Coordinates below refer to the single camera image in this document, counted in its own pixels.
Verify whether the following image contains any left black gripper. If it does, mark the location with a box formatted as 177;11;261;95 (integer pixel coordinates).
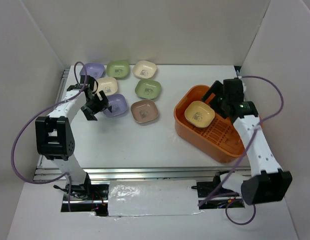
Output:
81;90;112;121

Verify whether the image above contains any yellow plate front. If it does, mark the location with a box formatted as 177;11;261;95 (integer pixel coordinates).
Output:
184;100;215;129

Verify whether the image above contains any purple plate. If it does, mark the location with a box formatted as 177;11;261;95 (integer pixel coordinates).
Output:
80;62;105;79
103;93;128;117

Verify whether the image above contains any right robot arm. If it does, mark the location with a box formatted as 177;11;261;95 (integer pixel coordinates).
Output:
198;76;292;206

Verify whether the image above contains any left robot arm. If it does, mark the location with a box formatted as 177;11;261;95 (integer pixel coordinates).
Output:
35;75;112;200

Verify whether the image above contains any cream plate middle left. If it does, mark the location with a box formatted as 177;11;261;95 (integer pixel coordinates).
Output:
93;76;118;96

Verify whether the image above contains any cream plate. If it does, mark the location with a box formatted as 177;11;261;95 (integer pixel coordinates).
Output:
93;76;118;96
132;60;157;79

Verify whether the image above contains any green plate back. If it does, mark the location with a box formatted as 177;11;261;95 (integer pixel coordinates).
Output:
106;60;130;79

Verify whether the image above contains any green plate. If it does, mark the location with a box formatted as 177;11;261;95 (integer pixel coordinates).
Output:
106;60;130;79
135;78;162;100

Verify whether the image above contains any brown plate centre right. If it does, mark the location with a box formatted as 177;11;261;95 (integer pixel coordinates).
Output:
130;99;159;124

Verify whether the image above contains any green plate middle right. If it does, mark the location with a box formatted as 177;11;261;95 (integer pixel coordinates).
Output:
135;78;162;100

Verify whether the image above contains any cream plate back right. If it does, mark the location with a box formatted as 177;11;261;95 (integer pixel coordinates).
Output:
132;60;157;79

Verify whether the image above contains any white foil cover sheet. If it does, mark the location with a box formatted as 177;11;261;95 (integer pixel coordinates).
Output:
108;180;200;217

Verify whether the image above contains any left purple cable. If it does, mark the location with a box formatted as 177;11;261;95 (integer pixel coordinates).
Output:
11;61;88;212

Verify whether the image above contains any aluminium rail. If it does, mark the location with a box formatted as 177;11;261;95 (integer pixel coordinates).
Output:
33;166;253;182

